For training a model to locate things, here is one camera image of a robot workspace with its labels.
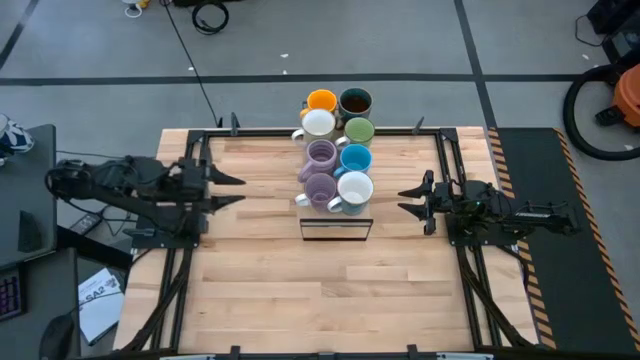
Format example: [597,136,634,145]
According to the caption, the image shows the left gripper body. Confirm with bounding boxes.
[171,157,216,215]

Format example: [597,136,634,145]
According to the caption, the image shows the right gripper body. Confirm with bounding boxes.
[430,179,475,227]

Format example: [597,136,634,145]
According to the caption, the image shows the teal striped mug white handle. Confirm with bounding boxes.
[327,170,375,216]

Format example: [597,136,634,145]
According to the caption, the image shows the light blue mug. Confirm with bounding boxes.
[332,143,374,180]

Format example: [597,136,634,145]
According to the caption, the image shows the green mug white handle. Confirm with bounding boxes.
[335,116,376,150]

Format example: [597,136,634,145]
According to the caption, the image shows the purple mug white handle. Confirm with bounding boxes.
[294,172,338,210]

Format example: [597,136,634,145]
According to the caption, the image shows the lilac ribbed mug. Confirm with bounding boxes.
[297,138,339,184]

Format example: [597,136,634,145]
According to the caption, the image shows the pale green mug white interior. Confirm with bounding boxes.
[291,108,337,144]

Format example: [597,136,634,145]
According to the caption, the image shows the grey mug dark interior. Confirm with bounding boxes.
[337,87,374,121]

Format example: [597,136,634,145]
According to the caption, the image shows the orange mug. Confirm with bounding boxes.
[299,88,339,119]

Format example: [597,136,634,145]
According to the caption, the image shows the black power adapter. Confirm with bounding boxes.
[69,212,104,236]

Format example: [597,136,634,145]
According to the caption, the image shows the black mat hazard stripes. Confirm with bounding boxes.
[487,127,640,356]

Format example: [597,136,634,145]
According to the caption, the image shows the white paper booklet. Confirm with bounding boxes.
[77,267,126,346]

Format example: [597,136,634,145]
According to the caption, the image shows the grey desk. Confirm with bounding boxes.
[0,123,57,269]
[0,247,79,360]

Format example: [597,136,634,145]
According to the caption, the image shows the black desk stand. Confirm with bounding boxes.
[17,209,44,254]

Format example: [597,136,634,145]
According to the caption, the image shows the blue white patterned object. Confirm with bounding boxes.
[0,113,35,167]

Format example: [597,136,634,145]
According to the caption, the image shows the orange vacuum cleaner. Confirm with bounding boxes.
[594,63,640,129]

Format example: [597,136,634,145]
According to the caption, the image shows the black computer mouse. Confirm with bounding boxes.
[37,313,75,360]

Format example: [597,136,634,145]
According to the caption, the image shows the backlit keyboard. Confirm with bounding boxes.
[0,267,26,321]

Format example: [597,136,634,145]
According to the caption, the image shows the black equipment case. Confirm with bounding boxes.
[574,0,640,65]

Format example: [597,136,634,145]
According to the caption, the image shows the black metal table frame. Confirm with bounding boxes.
[119,127,539,360]

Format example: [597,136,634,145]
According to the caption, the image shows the wooden shelf riser black frame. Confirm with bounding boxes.
[298,114,375,242]

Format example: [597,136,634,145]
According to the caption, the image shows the black vacuum hose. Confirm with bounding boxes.
[562,63,640,162]

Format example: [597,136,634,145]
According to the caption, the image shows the coiled black cable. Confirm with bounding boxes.
[191,0,231,36]

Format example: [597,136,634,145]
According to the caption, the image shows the white and yellow cord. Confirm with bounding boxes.
[121,0,151,19]

